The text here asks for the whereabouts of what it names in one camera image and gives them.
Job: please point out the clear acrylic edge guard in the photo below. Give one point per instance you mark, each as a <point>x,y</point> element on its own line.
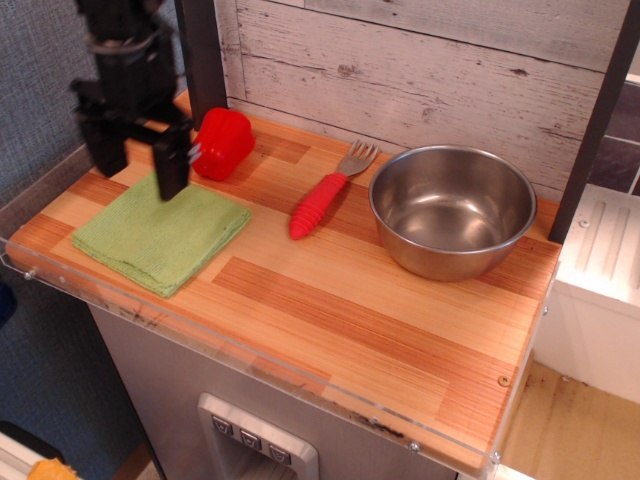
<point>430,364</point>

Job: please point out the green cloth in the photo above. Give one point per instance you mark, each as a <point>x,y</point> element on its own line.
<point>159,244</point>

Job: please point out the yellow object bottom left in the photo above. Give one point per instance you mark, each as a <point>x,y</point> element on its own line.
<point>51,469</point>

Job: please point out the white toy sink unit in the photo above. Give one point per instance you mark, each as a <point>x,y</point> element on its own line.
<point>590,329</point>

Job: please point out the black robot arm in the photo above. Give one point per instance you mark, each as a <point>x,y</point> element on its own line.
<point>115,19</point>

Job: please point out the red toy bell pepper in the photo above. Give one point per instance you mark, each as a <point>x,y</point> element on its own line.
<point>224,140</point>

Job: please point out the fork with red handle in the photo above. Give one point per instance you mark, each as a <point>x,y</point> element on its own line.
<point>313,207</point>

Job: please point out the silver dispenser panel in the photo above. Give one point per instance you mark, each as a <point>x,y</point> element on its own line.
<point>255,440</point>

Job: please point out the dark right frame post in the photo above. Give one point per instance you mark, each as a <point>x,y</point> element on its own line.
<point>604,107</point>

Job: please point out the stainless steel bowl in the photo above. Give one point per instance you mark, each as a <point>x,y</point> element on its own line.
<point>450,213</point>

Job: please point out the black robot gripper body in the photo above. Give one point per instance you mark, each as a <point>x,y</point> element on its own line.
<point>133,96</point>

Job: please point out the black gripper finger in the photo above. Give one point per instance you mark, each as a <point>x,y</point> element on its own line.
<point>105,144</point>
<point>171,158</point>

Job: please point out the grey toy fridge cabinet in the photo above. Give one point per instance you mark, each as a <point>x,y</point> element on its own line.
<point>165,381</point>

